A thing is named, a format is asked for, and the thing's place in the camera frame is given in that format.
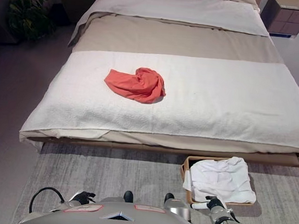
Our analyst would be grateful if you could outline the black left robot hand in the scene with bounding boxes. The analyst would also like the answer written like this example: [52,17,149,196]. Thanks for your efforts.
[77,190,97,206]

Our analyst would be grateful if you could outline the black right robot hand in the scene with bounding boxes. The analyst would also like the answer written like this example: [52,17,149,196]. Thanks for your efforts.
[191,194,226,213]

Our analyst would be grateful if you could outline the green potted plant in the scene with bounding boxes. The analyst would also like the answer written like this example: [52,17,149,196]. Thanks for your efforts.
[4,0,58,45]

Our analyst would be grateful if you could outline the brown wooden nightstand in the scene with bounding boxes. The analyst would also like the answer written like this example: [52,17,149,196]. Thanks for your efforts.
[57,0,104,26]

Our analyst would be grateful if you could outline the beige cube nightstand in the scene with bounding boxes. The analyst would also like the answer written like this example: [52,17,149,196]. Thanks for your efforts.
[258,0,299,40]

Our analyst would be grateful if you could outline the silver right robot leg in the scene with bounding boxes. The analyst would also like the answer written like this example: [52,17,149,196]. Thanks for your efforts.
[162,192,194,222]

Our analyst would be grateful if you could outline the beige duvet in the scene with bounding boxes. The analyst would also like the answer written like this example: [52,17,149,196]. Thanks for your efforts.
[66,9,287,75]

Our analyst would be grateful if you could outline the brown bed frame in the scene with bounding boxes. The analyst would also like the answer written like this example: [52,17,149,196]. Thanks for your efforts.
[25,128,299,173]

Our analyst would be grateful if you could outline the grey robot torso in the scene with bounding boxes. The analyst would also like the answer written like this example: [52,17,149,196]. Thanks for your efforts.
[18,188,218,224]

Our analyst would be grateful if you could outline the orange garment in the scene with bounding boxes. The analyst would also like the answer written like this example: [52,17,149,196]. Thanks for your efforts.
[102,64,169,106]

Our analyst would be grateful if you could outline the grey area rug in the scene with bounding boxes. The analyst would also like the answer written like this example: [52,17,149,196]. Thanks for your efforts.
[11,73,299,224]

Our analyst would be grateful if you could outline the white terry blanket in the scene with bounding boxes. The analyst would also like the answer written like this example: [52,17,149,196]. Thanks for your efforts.
[18,41,299,168]

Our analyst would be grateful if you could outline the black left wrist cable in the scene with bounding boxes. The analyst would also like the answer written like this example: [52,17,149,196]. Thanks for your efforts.
[28,185,66,215]

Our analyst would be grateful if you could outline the white folded bed sheet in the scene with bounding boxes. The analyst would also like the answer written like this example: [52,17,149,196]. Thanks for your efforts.
[77,0,273,38]

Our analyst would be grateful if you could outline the wooden laundry basket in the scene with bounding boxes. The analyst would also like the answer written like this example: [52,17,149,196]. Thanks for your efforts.
[177,154,258,209]

